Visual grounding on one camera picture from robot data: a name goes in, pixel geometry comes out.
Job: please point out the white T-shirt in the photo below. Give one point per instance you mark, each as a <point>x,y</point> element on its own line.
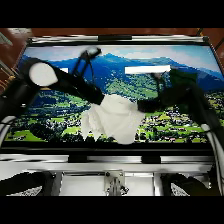
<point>115,116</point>

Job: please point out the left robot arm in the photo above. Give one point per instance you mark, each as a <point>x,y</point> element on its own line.
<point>71,83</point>

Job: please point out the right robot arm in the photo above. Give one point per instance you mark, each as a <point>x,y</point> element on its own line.
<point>191,100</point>

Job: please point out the silver frame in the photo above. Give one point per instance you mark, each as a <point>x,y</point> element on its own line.
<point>186,160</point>

